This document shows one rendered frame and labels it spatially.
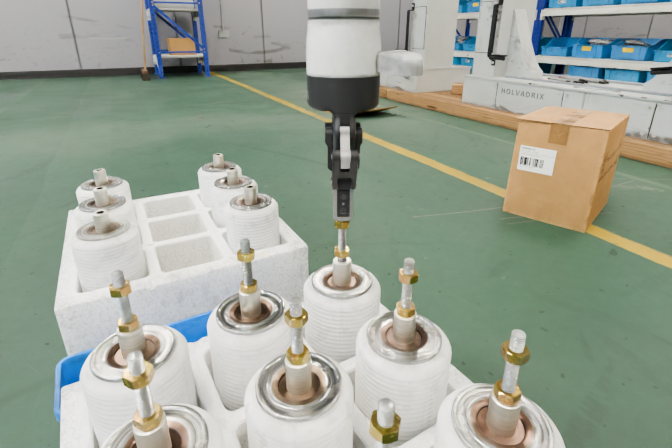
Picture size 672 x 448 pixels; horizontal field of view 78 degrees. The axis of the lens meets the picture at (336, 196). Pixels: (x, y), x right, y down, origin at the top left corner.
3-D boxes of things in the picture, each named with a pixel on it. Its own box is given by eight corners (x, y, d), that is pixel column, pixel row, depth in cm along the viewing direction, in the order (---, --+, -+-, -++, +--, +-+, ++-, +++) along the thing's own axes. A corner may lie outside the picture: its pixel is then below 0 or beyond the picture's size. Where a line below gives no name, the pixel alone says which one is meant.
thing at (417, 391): (445, 503, 44) (464, 373, 38) (355, 504, 44) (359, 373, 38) (426, 424, 53) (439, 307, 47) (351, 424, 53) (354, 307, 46)
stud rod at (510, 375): (512, 417, 32) (529, 337, 29) (499, 417, 32) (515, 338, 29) (507, 406, 33) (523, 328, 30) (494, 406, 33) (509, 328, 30)
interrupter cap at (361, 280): (374, 301, 48) (375, 296, 48) (309, 301, 48) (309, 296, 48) (370, 267, 55) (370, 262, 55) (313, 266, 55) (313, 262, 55)
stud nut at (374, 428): (407, 432, 24) (408, 422, 24) (388, 451, 23) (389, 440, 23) (381, 411, 26) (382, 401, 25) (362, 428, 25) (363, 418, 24)
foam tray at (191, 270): (250, 243, 113) (244, 181, 107) (310, 326, 81) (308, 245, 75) (86, 281, 96) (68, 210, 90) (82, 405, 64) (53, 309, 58)
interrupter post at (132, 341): (152, 345, 41) (147, 318, 40) (142, 363, 39) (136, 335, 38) (128, 345, 41) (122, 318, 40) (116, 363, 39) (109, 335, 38)
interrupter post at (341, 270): (351, 288, 50) (352, 265, 49) (332, 288, 50) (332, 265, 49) (351, 277, 53) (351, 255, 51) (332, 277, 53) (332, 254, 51)
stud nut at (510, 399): (523, 406, 31) (525, 398, 30) (500, 407, 31) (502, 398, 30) (512, 385, 32) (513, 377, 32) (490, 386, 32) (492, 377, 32)
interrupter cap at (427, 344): (450, 367, 39) (451, 361, 38) (369, 367, 39) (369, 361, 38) (432, 315, 46) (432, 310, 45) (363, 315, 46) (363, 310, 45)
